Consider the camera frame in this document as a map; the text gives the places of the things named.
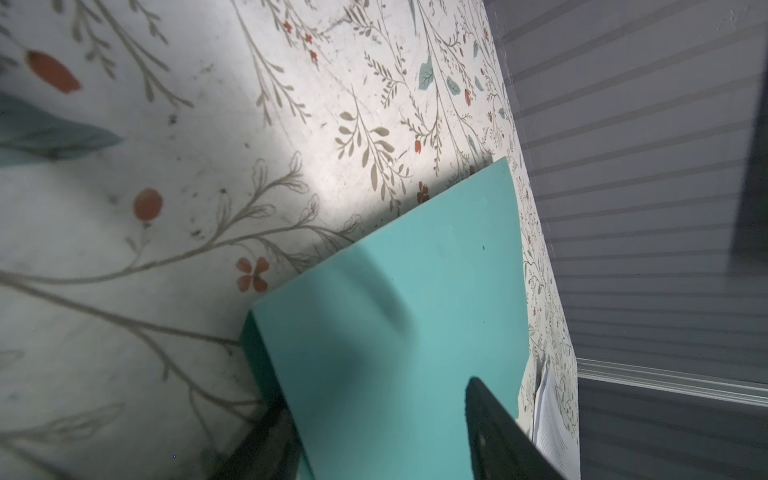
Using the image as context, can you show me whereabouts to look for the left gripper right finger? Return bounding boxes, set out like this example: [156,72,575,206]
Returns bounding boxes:
[465,377,563,480]

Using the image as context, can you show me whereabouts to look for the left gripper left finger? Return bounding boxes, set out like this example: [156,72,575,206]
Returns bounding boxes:
[210,401,302,480]

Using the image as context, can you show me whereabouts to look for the teal green file folder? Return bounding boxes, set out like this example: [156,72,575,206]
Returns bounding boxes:
[240,160,529,479]

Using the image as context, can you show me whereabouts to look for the white paper stack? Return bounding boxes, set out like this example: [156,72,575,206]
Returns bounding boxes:
[531,367,581,480]

